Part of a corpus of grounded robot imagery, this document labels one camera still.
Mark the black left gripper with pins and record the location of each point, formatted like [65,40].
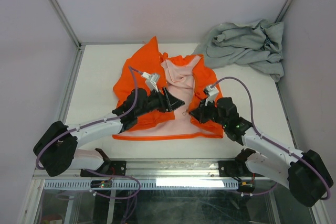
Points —
[172,102]

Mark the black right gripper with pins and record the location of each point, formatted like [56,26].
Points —
[199,112]

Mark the orange zip jacket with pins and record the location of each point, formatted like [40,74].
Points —
[185,78]

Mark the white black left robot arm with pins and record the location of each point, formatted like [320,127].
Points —
[60,147]

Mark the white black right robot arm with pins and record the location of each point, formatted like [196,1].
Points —
[304,174]

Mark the grey sweatshirt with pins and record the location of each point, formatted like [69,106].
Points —
[257,44]

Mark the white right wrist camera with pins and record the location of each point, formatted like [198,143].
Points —
[211,94]

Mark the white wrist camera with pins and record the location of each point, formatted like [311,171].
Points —
[211,94]
[151,80]

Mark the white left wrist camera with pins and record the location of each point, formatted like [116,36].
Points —
[151,80]

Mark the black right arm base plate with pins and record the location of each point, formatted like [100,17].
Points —
[233,168]

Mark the white slotted cable duct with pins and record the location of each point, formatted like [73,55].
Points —
[147,184]

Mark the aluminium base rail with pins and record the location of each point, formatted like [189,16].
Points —
[141,168]

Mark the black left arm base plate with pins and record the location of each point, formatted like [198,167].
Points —
[111,167]

